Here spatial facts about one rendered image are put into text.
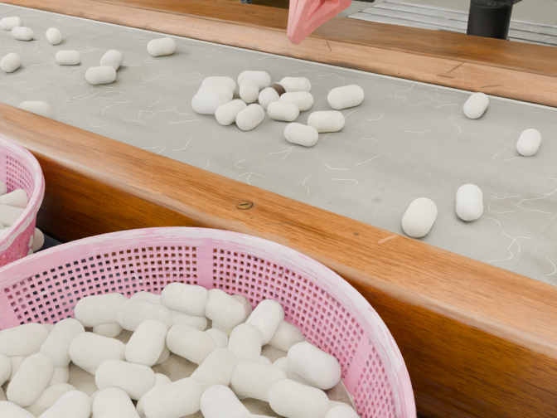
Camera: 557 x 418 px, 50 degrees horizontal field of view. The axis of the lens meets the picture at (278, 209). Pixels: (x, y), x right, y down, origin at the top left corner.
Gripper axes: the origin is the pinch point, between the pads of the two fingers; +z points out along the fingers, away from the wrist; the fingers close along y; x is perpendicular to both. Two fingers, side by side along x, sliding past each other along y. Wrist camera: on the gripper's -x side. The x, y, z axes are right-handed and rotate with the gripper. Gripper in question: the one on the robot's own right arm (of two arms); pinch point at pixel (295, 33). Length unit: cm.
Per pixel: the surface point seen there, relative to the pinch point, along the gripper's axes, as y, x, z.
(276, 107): 0.5, 1.8, 7.1
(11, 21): -53, 6, 2
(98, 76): -22.7, 0.6, 9.1
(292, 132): 4.6, -0.4, 9.9
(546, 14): -21, 174, -126
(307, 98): 1.9, 3.9, 4.5
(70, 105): -21.2, -2.1, 14.0
